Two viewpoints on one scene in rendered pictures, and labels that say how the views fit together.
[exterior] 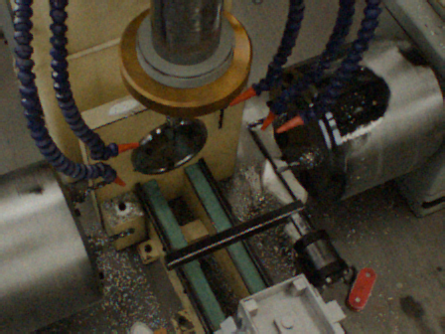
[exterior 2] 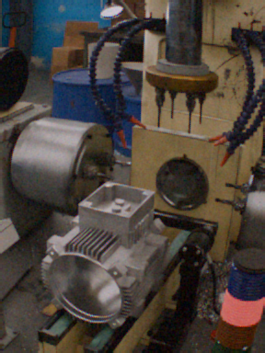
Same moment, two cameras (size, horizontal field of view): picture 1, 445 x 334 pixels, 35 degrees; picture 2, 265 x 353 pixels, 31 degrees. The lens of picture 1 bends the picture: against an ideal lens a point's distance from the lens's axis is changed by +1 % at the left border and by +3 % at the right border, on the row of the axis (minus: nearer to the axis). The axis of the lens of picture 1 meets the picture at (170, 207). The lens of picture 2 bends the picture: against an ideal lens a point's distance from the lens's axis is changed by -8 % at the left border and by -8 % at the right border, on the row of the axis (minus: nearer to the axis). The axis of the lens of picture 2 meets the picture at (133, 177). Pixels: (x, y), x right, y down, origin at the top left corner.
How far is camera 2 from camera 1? 99 cm
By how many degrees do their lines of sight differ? 50
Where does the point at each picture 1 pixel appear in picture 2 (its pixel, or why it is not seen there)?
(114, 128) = (151, 137)
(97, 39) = (178, 106)
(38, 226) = (68, 128)
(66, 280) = (56, 158)
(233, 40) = (202, 68)
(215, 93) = (173, 75)
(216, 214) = (179, 239)
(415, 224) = not seen: outside the picture
